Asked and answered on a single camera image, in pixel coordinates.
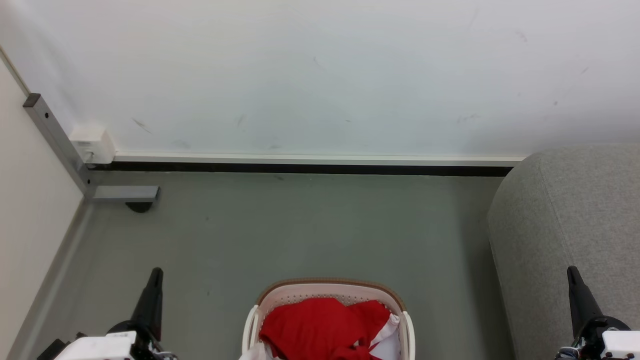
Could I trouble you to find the grey metal frame post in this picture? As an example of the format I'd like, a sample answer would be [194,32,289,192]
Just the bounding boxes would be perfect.
[22,93,161,203]

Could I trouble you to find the white laundry basket brown rim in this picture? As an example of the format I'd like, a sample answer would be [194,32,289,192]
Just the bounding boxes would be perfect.
[241,278,416,360]

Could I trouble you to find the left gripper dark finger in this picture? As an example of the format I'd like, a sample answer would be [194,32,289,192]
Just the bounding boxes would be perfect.
[131,267,164,342]

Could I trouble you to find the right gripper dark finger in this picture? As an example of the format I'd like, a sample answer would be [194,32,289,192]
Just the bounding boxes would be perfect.
[566,266,604,338]

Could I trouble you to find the white wall outlet box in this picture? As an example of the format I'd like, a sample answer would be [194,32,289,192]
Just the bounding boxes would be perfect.
[69,126,117,165]

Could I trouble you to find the grey fabric sofa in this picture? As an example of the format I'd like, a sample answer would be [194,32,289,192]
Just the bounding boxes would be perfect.
[487,144,640,360]

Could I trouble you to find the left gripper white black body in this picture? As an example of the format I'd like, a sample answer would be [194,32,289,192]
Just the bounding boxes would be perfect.
[52,320,177,360]

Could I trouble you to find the red garment with white stripes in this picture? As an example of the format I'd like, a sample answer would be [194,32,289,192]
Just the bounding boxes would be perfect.
[239,298,402,360]

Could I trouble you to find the white and black baseboard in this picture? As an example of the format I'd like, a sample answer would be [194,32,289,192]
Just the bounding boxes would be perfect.
[90,152,526,177]

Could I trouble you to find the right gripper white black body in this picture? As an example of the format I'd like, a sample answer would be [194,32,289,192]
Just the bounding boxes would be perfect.
[555,316,640,360]

